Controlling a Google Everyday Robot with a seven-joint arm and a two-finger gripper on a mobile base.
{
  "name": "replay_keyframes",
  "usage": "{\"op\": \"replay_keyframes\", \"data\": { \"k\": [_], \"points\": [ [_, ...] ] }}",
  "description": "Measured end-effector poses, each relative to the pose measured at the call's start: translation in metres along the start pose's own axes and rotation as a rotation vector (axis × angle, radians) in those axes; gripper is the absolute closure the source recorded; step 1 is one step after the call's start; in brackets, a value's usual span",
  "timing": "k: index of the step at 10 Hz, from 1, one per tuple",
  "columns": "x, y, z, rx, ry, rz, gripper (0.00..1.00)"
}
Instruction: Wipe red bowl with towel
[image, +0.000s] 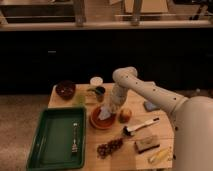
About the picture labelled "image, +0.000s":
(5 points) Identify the green glass cup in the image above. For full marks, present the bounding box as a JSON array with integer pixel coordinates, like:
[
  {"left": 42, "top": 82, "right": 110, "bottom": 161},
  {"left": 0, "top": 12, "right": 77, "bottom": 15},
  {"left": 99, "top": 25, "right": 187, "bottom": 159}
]
[{"left": 73, "top": 92, "right": 86, "bottom": 106}]

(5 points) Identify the white cup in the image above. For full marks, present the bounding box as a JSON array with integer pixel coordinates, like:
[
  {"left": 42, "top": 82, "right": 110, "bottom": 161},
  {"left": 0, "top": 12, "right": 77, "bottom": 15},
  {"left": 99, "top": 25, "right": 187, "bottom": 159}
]
[{"left": 90, "top": 76, "right": 103, "bottom": 87}]

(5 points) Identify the dark brown bowl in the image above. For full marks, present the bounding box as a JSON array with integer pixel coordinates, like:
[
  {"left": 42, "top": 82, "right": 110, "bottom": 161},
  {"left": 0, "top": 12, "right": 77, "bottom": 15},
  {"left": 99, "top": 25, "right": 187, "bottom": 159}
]
[{"left": 55, "top": 80, "right": 76, "bottom": 100}]

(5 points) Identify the brown sponge block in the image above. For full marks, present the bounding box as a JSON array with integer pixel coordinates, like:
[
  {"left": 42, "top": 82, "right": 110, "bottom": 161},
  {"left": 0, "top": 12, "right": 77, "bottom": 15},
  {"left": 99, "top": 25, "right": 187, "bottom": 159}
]
[{"left": 135, "top": 135, "right": 160, "bottom": 154}]

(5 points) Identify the bunch of dark grapes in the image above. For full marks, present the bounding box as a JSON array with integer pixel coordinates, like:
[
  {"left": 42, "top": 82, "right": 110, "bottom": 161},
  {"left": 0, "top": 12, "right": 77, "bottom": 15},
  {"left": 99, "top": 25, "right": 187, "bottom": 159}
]
[{"left": 97, "top": 138, "right": 123, "bottom": 159}]

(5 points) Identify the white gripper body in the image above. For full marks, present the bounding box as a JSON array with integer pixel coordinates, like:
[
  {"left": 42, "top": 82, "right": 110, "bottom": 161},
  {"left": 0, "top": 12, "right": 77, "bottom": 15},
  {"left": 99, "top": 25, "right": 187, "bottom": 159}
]
[{"left": 109, "top": 83, "right": 128, "bottom": 112}]

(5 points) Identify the apple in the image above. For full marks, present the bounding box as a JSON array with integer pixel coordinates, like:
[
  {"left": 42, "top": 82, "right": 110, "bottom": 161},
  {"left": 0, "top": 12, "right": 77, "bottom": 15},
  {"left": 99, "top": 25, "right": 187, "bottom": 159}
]
[{"left": 119, "top": 108, "right": 132, "bottom": 123}]

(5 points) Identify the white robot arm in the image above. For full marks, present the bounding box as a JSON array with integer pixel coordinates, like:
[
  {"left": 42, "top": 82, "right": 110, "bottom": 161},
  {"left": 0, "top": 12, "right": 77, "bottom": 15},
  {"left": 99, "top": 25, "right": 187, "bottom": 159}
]
[{"left": 111, "top": 67, "right": 213, "bottom": 171}]

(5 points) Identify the blue grey cloth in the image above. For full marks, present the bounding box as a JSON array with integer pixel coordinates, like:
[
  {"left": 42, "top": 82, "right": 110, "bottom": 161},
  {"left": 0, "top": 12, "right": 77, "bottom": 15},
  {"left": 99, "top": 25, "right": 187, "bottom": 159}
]
[{"left": 143, "top": 101, "right": 158, "bottom": 112}]

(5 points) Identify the green plastic tray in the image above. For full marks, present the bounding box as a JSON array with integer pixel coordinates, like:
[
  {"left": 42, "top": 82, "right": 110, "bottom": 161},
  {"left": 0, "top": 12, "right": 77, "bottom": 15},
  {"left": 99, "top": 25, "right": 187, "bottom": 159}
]
[{"left": 26, "top": 107, "right": 86, "bottom": 171}]

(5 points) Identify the grey towel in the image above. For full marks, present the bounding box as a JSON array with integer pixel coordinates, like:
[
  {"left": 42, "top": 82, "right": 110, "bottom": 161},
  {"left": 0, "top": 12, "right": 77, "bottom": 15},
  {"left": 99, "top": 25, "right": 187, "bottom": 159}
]
[{"left": 98, "top": 106, "right": 115, "bottom": 121}]

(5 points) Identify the dark green mug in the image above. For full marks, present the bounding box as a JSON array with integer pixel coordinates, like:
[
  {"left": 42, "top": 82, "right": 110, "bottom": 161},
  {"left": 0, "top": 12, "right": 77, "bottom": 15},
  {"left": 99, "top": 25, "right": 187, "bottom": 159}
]
[{"left": 95, "top": 86, "right": 106, "bottom": 102}]

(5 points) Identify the silver fork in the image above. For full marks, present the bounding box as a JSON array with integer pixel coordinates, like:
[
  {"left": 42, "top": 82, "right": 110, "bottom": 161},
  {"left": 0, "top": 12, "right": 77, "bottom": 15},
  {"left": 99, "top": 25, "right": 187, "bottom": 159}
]
[{"left": 71, "top": 123, "right": 78, "bottom": 153}]

